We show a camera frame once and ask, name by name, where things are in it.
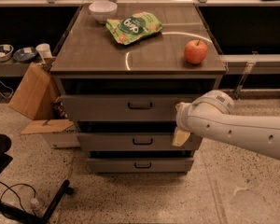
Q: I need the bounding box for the grey top drawer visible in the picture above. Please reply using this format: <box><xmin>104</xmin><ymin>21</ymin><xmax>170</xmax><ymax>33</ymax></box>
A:
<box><xmin>62</xmin><ymin>94</ymin><xmax>197</xmax><ymax>122</ymax></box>

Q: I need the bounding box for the grey drawer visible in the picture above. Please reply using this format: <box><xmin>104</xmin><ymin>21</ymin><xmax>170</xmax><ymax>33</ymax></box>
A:
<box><xmin>77</xmin><ymin>133</ymin><xmax>202</xmax><ymax>151</ymax></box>
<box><xmin>87</xmin><ymin>158</ymin><xmax>194</xmax><ymax>174</ymax></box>
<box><xmin>62</xmin><ymin>94</ymin><xmax>197</xmax><ymax>122</ymax></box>

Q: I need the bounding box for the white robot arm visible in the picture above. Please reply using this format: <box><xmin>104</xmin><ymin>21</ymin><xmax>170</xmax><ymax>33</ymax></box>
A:
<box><xmin>172</xmin><ymin>91</ymin><xmax>280</xmax><ymax>160</ymax></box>

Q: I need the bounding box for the grey drawer cabinet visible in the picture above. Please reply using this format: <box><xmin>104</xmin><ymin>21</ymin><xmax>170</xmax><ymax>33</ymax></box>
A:
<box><xmin>49</xmin><ymin>2</ymin><xmax>228</xmax><ymax>175</ymax></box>

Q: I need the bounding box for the grey bottom drawer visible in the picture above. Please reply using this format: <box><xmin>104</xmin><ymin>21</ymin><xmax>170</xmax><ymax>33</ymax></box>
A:
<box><xmin>87</xmin><ymin>158</ymin><xmax>194</xmax><ymax>174</ymax></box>

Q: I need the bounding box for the grey middle drawer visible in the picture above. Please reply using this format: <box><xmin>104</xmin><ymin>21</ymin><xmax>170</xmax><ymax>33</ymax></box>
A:
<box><xmin>77</xmin><ymin>133</ymin><xmax>202</xmax><ymax>151</ymax></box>

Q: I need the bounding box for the red apple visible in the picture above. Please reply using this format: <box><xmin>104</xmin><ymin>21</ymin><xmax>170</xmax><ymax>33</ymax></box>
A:
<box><xmin>184</xmin><ymin>39</ymin><xmax>208</xmax><ymax>64</ymax></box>

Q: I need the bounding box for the green snack bag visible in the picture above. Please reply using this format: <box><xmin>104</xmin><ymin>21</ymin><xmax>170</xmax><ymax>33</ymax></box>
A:
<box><xmin>105</xmin><ymin>12</ymin><xmax>163</xmax><ymax>45</ymax></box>

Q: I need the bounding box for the brown cardboard box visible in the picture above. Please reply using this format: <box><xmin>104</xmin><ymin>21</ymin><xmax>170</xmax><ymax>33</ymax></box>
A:
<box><xmin>8</xmin><ymin>63</ymin><xmax>79</xmax><ymax>148</ymax></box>

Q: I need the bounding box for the white bowl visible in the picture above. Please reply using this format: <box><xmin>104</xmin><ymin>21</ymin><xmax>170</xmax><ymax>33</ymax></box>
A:
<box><xmin>89</xmin><ymin>1</ymin><xmax>118</xmax><ymax>23</ymax></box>

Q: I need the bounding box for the white paper cup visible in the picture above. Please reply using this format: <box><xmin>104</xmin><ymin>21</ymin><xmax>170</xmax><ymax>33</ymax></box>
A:
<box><xmin>36</xmin><ymin>43</ymin><xmax>52</xmax><ymax>59</ymax></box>

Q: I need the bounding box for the dark patterned bowl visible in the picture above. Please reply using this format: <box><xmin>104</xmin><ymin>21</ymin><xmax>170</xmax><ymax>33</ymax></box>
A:
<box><xmin>13</xmin><ymin>47</ymin><xmax>37</xmax><ymax>63</ymax></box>

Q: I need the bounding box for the black chair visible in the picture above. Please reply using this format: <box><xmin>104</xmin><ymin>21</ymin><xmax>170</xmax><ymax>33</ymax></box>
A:
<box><xmin>0</xmin><ymin>134</ymin><xmax>74</xmax><ymax>224</ymax></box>

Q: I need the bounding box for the patterned bowl left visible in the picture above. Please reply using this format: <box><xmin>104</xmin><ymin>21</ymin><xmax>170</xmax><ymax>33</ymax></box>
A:
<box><xmin>0</xmin><ymin>44</ymin><xmax>14</xmax><ymax>62</ymax></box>

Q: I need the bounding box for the black top drawer handle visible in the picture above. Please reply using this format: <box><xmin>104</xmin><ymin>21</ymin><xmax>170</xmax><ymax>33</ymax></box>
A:
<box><xmin>127</xmin><ymin>102</ymin><xmax>153</xmax><ymax>110</ymax></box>

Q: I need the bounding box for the grey wall shelf rail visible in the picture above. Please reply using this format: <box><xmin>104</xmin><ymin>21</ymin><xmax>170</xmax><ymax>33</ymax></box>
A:
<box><xmin>220</xmin><ymin>54</ymin><xmax>280</xmax><ymax>75</ymax></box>

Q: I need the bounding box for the black cable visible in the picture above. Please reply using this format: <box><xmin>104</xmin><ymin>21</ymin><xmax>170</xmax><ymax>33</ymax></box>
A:
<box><xmin>0</xmin><ymin>178</ymin><xmax>38</xmax><ymax>217</ymax></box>

